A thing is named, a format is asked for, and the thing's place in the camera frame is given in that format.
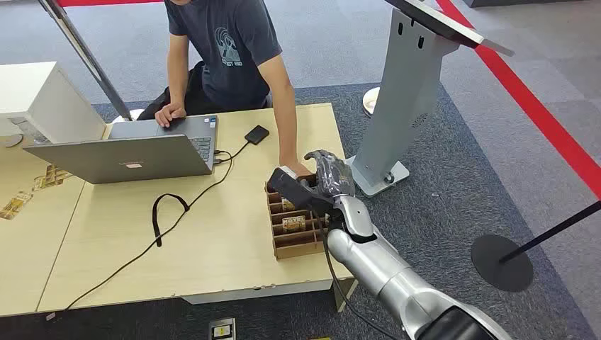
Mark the person's left hand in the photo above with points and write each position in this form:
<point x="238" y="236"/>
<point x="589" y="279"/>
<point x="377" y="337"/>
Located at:
<point x="299" y="169"/>

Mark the person's right hand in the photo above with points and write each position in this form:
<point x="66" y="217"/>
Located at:
<point x="170" y="112"/>

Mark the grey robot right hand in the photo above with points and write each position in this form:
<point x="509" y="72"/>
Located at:
<point x="334" y="176"/>

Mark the person's right forearm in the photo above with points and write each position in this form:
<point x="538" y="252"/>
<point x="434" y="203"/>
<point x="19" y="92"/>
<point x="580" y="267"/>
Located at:
<point x="177" y="80"/>

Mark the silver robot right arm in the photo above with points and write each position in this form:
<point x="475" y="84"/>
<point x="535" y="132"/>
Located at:
<point x="375" y="267"/>

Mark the person's left forearm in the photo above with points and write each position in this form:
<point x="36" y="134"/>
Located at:
<point x="285" y="126"/>

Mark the hotel card in box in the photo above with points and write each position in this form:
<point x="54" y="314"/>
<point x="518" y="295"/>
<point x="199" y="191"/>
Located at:
<point x="293" y="224"/>

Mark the person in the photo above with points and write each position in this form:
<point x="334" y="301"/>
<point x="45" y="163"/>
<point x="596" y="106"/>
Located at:
<point x="230" y="70"/>

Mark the wooden card organizer box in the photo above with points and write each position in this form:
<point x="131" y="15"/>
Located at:
<point x="296" y="248"/>

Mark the white pole base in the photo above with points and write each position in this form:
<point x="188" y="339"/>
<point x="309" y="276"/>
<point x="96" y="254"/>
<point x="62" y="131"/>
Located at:
<point x="136" y="114"/>

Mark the small black external drive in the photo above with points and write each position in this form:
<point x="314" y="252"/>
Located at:
<point x="257" y="134"/>

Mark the grey laptop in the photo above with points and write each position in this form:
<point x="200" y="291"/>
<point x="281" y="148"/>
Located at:
<point x="122" y="159"/>

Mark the white round base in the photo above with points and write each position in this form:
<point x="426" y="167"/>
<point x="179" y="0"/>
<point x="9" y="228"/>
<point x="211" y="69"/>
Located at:
<point x="370" y="101"/>

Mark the grey slanted pole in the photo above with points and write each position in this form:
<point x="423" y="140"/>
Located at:
<point x="89" y="61"/>

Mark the grey kiosk stand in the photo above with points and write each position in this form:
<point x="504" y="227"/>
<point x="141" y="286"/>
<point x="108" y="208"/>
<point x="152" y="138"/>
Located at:
<point x="404" y="94"/>

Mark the dark grey rug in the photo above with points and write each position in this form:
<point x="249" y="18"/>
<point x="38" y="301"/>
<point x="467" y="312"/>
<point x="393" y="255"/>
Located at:
<point x="446" y="211"/>

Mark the wooden table leg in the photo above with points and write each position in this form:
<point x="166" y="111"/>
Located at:
<point x="345" y="293"/>

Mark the white cabinet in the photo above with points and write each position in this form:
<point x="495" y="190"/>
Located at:
<point x="42" y="98"/>

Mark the stack of yellow cards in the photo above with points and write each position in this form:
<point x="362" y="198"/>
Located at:
<point x="51" y="177"/>

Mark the grey round disc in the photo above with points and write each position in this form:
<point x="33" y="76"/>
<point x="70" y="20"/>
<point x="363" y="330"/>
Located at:
<point x="10" y="140"/>

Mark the floor socket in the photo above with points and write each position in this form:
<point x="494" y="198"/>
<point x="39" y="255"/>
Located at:
<point x="221" y="330"/>

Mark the black stanchion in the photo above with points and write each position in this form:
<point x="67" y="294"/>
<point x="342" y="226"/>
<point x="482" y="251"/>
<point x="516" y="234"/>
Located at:
<point x="497" y="267"/>

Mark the dark plinth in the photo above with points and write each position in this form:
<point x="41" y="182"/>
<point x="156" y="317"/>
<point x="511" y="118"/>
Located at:
<point x="516" y="2"/>

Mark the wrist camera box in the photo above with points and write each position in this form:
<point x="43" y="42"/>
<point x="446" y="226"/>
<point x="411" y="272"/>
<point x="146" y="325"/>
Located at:
<point x="296" y="192"/>

